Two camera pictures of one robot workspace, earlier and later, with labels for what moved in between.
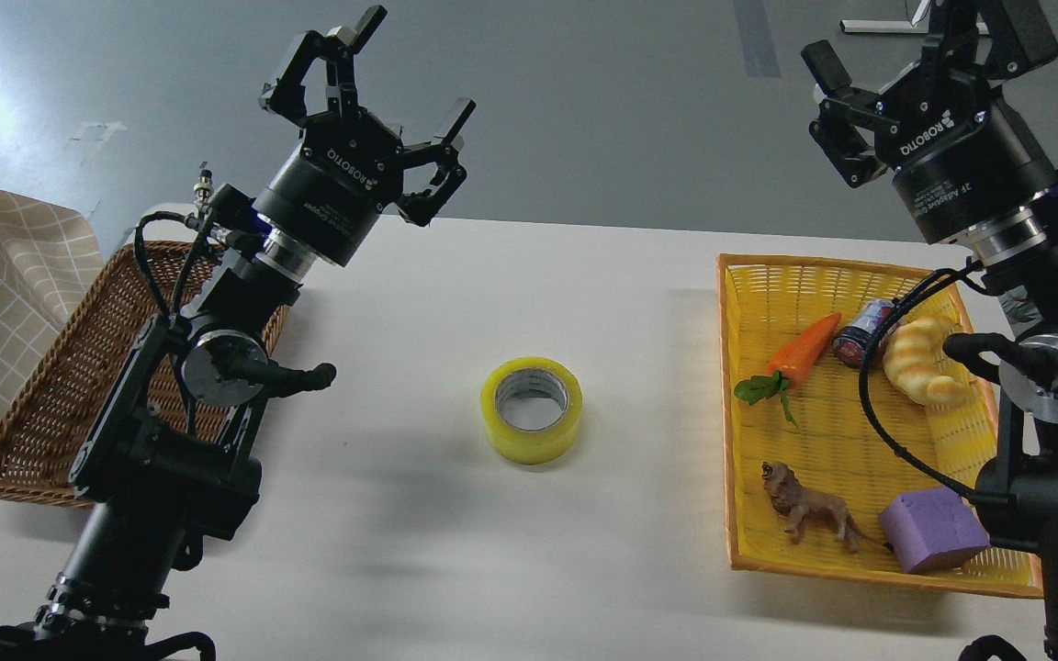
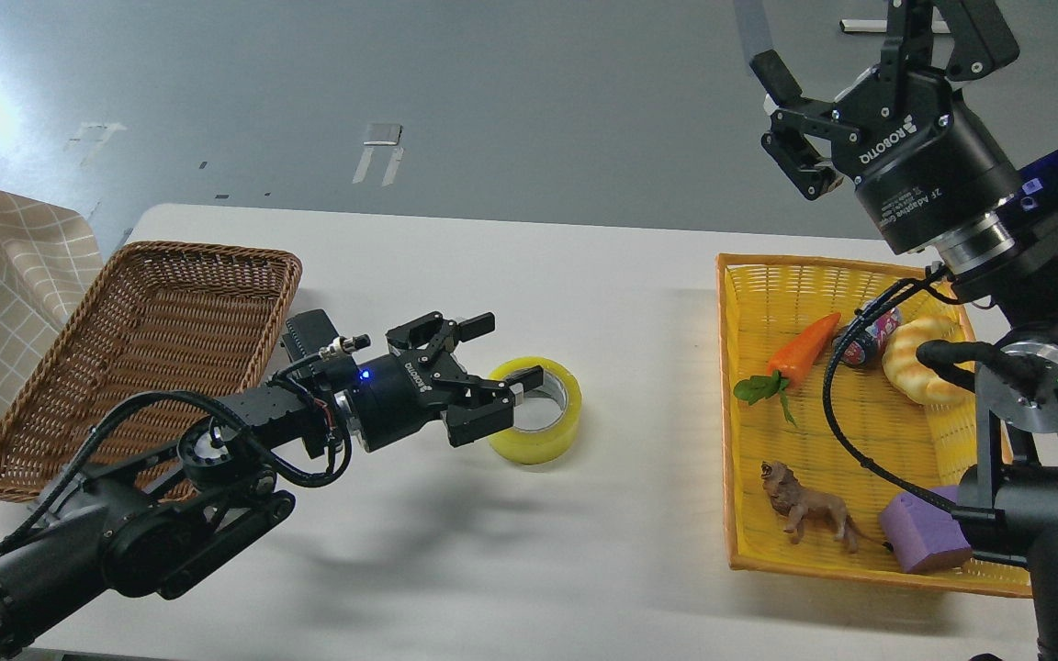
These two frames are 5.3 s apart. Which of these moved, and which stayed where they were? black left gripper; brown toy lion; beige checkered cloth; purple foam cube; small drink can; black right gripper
Moved: black left gripper; black right gripper
Stayed: brown toy lion; small drink can; beige checkered cloth; purple foam cube
